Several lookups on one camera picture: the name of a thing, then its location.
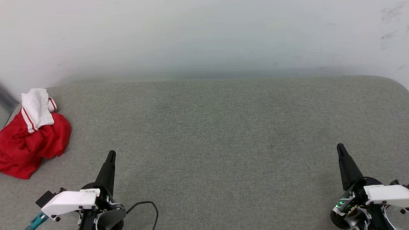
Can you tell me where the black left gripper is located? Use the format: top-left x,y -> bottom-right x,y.
81,150 -> 124,211

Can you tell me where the red white Bulls jersey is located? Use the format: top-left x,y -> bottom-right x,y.
0,88 -> 72,180

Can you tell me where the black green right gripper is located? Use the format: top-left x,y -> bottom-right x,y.
334,143 -> 382,213

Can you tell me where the teal cable connector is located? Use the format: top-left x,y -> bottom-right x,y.
26,212 -> 48,230

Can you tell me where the thin black cable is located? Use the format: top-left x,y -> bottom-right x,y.
125,201 -> 159,230

